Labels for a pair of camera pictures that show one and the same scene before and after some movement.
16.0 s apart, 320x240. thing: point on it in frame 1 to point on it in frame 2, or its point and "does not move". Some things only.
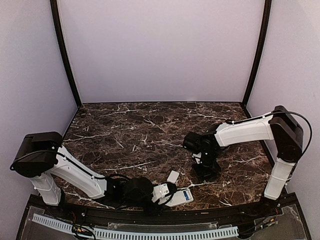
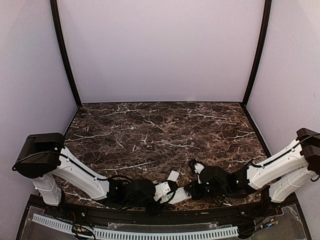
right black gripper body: (208, 167) to (198, 195)
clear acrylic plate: (161, 227) does not move
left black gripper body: (150, 211) does not move
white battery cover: (173, 176) does not move
